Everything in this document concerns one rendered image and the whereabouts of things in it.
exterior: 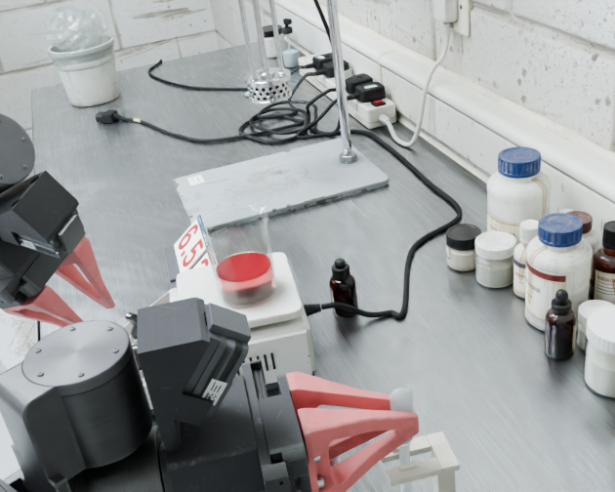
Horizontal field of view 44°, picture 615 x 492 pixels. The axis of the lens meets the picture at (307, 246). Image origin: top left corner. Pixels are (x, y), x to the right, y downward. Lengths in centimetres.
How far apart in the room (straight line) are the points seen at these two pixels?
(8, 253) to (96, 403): 28
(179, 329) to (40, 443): 9
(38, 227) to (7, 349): 37
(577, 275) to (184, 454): 47
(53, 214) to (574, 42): 64
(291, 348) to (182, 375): 34
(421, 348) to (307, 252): 25
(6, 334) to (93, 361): 57
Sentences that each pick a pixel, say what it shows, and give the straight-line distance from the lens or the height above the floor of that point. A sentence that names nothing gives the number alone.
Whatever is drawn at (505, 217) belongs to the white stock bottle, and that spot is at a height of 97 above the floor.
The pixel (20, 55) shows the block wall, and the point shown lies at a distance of 314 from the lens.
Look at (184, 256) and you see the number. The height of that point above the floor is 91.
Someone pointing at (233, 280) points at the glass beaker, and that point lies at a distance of 72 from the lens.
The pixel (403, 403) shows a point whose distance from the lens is 47.
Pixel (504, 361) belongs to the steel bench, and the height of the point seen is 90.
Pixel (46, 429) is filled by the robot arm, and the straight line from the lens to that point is 42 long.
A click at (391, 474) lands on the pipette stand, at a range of 50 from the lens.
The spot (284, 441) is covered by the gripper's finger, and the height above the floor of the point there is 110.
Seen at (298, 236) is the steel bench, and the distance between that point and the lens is 102.
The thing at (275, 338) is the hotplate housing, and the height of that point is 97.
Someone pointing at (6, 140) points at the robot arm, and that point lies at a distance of 62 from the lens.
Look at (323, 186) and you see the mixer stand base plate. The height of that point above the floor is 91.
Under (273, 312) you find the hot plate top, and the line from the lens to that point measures 72.
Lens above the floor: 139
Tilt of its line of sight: 30 degrees down
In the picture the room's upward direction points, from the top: 8 degrees counter-clockwise
